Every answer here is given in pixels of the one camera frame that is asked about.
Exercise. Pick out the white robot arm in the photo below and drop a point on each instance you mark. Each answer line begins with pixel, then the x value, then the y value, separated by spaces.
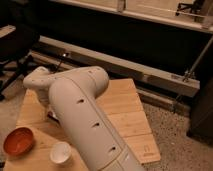
pixel 72 96

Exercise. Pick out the orange bowl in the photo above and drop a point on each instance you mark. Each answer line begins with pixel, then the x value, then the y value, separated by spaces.
pixel 19 141

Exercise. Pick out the white ceramic cup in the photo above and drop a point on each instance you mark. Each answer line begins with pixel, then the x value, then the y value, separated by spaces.
pixel 60 152

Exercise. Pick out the metal tripod leg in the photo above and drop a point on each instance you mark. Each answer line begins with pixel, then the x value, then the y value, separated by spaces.
pixel 188 74

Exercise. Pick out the black office chair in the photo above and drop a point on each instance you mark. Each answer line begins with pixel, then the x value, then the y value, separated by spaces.
pixel 14 54

